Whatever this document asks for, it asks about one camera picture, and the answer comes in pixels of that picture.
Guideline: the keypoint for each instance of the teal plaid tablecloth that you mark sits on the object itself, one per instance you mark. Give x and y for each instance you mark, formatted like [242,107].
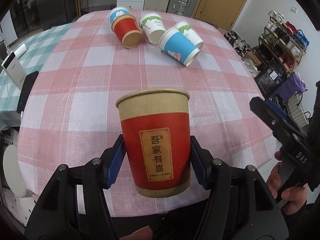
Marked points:
[39,47]

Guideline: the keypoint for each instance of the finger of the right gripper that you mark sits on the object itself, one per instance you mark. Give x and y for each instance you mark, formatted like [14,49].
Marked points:
[284,132]
[276,112]

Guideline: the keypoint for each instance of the white green cup right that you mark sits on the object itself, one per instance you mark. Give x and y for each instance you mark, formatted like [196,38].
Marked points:
[190,34]

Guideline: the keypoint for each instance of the black printed bag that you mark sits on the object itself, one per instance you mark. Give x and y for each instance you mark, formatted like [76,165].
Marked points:
[270,80]

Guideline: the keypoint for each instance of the red kraft cup lying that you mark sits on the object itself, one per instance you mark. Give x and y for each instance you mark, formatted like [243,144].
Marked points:
[127,31]

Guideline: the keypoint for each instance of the blue white cup near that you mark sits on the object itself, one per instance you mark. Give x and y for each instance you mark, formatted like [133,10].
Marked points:
[175,44]

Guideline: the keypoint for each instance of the white power bank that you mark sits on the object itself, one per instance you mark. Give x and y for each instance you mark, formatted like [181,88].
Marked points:
[14,70]

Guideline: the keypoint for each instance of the white green cup left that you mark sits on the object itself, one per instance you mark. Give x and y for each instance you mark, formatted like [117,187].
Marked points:
[152,26]

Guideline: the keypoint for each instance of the white round stool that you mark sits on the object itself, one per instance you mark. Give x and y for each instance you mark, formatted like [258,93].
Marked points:
[13,174]

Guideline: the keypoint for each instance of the shoe rack with shoes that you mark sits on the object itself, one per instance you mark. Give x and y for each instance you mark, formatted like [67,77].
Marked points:
[286,43]

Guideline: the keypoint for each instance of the red kraft paper cup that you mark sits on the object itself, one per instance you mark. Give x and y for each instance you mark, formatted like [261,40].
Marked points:
[156,132]

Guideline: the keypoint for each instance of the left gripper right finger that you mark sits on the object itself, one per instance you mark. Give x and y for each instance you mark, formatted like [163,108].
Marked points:
[240,205]

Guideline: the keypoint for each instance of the wooden door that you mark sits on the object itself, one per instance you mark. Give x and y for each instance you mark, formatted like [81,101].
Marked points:
[221,13]

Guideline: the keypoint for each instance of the blue white cup far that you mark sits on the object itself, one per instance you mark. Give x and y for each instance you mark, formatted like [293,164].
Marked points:
[117,12]

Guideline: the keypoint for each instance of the left hand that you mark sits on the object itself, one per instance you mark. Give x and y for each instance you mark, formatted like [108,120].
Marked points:
[144,233]

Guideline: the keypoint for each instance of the black refrigerator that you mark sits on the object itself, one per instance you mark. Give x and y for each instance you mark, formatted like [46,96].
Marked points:
[55,12]

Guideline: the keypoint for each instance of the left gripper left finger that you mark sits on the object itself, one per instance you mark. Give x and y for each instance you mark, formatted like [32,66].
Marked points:
[73,204]

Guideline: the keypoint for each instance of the blue white cup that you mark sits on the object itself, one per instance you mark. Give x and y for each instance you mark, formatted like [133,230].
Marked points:
[117,12]
[175,44]

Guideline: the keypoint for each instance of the white green cup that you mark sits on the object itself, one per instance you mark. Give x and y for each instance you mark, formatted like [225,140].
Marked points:
[152,26]
[190,34]

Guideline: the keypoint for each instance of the black smartphone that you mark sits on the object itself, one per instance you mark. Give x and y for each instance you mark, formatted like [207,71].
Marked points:
[26,90]

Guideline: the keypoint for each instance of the purple bag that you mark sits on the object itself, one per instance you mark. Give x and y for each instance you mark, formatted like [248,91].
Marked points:
[290,87]

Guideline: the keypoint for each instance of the pink plaid tablecloth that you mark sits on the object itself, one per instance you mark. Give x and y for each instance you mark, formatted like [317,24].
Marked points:
[71,115]

